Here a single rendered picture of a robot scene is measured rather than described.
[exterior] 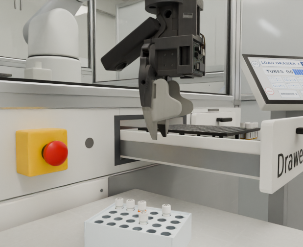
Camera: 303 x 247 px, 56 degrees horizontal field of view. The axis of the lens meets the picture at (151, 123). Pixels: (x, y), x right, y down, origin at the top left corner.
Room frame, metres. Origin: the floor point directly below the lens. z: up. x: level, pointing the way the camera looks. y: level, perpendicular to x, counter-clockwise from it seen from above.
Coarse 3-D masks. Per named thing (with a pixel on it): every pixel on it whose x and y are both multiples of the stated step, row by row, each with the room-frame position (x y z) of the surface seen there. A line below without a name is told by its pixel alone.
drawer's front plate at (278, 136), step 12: (276, 120) 0.44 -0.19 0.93; (288, 120) 0.48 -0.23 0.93; (300, 120) 0.54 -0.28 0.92; (264, 132) 0.42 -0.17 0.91; (276, 132) 0.43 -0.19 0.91; (288, 132) 0.48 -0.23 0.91; (264, 144) 0.42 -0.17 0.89; (276, 144) 0.43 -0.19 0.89; (288, 144) 0.48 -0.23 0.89; (300, 144) 0.54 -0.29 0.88; (264, 156) 0.42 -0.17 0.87; (276, 156) 0.43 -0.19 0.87; (288, 156) 0.48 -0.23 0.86; (264, 168) 0.42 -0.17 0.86; (276, 168) 0.43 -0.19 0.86; (300, 168) 0.55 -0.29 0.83; (264, 180) 0.42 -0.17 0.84; (276, 180) 0.43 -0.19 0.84; (288, 180) 0.49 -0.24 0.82; (264, 192) 0.42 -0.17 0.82
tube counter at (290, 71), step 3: (285, 69) 1.35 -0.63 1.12; (288, 69) 1.35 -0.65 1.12; (291, 69) 1.36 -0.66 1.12; (294, 69) 1.36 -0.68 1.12; (297, 69) 1.37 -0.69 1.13; (300, 69) 1.37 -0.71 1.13; (288, 72) 1.34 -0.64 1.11; (291, 72) 1.34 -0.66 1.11; (294, 72) 1.35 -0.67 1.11; (297, 72) 1.35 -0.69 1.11; (300, 72) 1.35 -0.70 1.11
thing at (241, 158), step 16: (128, 144) 0.63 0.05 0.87; (144, 144) 0.60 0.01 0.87; (160, 144) 0.57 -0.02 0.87; (176, 144) 0.55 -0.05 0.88; (192, 144) 0.52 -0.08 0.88; (208, 144) 0.50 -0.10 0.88; (224, 144) 0.48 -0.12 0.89; (240, 144) 0.47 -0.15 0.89; (256, 144) 0.45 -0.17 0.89; (144, 160) 0.60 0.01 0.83; (160, 160) 0.57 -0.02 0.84; (176, 160) 0.54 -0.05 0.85; (192, 160) 0.52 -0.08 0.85; (208, 160) 0.50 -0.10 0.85; (224, 160) 0.48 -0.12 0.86; (240, 160) 0.46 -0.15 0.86; (256, 160) 0.45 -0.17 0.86; (240, 176) 0.46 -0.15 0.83; (256, 176) 0.45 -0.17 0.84
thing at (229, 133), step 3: (240, 129) 0.61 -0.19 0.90; (243, 129) 0.61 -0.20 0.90; (246, 129) 0.61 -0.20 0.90; (249, 129) 0.61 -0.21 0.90; (252, 129) 0.62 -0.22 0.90; (255, 129) 0.63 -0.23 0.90; (258, 129) 0.65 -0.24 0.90; (219, 132) 0.54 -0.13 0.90; (222, 132) 0.54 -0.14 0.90; (225, 132) 0.54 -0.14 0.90; (228, 132) 0.55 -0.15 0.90; (231, 132) 0.54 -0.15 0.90; (234, 132) 0.55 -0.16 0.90; (237, 132) 0.56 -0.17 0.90; (240, 132) 0.57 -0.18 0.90; (243, 132) 0.58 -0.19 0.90; (246, 132) 0.59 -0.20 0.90; (219, 135) 0.53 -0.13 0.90; (222, 135) 0.53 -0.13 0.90; (225, 135) 0.52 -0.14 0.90; (228, 135) 0.53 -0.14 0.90; (231, 135) 0.54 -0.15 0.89
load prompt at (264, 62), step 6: (258, 60) 1.36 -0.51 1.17; (264, 60) 1.37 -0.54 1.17; (270, 60) 1.38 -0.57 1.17; (276, 60) 1.38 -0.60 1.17; (282, 60) 1.39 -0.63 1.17; (288, 60) 1.40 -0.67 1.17; (294, 60) 1.41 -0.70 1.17; (300, 60) 1.42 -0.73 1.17; (270, 66) 1.35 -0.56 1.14; (276, 66) 1.35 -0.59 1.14; (282, 66) 1.36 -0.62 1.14; (288, 66) 1.37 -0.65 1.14; (294, 66) 1.38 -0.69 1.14; (300, 66) 1.39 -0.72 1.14
